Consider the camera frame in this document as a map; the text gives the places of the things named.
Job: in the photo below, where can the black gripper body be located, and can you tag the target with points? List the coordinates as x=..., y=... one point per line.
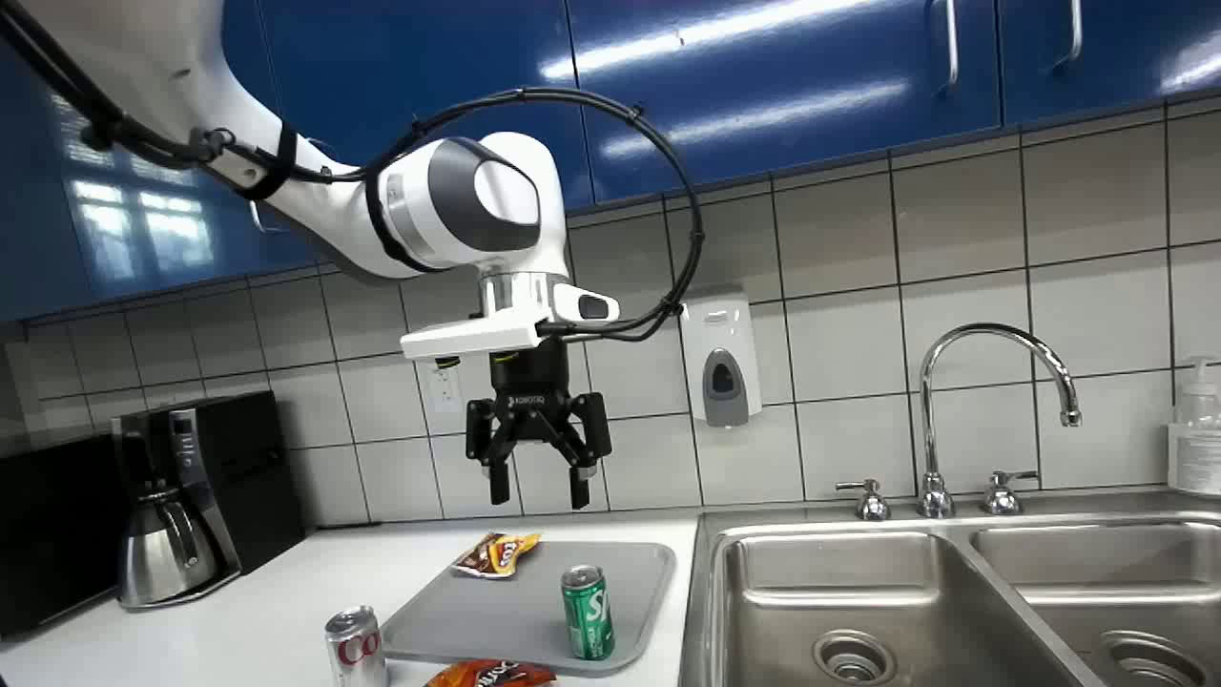
x=532, y=403

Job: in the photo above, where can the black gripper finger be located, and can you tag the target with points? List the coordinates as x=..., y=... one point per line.
x=498, y=479
x=583, y=469

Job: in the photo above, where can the silver red coke can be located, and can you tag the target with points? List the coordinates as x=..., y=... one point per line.
x=355, y=651

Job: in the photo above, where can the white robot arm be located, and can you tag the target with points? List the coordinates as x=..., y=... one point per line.
x=156, y=78

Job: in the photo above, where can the green soda can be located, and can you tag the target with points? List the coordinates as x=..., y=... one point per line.
x=588, y=613

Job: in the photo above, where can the grey plastic tray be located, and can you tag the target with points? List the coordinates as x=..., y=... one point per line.
x=523, y=615

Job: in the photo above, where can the yellow orange snack bag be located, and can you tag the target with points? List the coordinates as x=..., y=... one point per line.
x=498, y=555

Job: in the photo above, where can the red orange chip bag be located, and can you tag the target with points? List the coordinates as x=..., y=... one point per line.
x=493, y=672

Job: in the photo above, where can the black coffee maker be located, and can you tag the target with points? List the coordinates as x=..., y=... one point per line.
x=231, y=461

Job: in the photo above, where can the blue upper cabinets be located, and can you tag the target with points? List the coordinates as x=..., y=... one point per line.
x=738, y=87

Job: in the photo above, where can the steel coffee carafe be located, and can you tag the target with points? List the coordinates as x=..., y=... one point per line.
x=166, y=551

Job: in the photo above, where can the black microwave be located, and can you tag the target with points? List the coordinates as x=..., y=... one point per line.
x=62, y=513

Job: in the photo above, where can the stainless steel double sink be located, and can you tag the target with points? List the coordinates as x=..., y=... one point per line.
x=1116, y=590

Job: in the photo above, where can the clear soap bottle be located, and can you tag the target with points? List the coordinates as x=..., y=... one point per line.
x=1197, y=434

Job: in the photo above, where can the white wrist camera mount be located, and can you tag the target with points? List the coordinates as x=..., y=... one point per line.
x=514, y=325

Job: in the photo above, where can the white wall soap dispenser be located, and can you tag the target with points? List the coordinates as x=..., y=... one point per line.
x=723, y=359

